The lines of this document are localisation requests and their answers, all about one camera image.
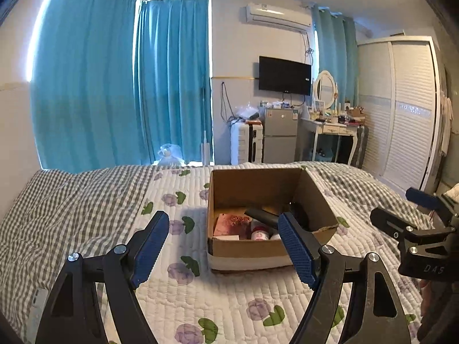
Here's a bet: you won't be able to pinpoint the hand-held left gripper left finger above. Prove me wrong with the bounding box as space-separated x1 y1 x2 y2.
36 211 170 344

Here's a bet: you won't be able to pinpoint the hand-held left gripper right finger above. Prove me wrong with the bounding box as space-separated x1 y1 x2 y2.
278 212 412 344

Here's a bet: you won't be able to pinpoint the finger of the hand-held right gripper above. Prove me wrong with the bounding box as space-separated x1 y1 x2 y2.
406 187 459 226
370 207 454 244

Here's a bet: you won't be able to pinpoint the white bottle with red cap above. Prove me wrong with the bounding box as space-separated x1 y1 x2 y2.
250 226 272 241

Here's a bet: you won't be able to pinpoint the brown cardboard box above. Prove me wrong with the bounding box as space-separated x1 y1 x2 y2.
207 168 339 272

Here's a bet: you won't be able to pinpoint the black remote control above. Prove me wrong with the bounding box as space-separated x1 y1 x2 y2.
244 207 284 228

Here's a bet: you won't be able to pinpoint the pink embossed case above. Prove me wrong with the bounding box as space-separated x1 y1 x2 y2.
213 214 252 241

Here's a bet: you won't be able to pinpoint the person's right hand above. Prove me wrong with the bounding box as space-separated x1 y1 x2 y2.
419 279 431 316

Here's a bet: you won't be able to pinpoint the hanging white clothes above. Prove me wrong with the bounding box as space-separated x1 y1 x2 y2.
439 93 453 156

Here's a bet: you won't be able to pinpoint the grey suitcase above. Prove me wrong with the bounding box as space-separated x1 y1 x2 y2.
351 125 369 168

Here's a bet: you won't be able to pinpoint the white slatted wardrobe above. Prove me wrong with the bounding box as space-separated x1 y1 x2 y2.
357 36 447 190

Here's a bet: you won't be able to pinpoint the clear plastic bag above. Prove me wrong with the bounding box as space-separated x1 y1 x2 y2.
158 144 184 167

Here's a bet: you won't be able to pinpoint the white dressing table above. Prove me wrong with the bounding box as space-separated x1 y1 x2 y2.
299 116 359 165

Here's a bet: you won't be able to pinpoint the white mop stick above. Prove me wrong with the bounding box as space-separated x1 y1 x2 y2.
201 89 211 165

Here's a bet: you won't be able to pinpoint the silver small fridge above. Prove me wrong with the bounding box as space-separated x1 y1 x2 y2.
263 107 299 163

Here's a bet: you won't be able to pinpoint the white suitcase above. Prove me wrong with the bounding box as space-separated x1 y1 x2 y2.
230 122 264 165

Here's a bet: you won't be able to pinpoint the white oval mirror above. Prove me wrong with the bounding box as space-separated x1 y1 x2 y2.
313 70 338 110

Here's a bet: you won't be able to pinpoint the crumpled white plastic bag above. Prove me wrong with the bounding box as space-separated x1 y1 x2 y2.
235 105 259 122

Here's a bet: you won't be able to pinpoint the narrow blue curtain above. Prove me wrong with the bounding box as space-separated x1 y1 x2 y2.
311 5 359 106

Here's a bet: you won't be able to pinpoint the wide blue curtain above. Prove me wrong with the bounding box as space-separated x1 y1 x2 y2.
30 0 149 171

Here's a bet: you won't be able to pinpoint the white air conditioner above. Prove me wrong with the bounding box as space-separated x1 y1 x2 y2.
245 3 312 31

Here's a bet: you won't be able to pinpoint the black wall cable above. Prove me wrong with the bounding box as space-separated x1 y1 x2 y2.
220 82 231 122

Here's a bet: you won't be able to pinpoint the black wall television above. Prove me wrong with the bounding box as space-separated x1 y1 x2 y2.
258 56 312 96

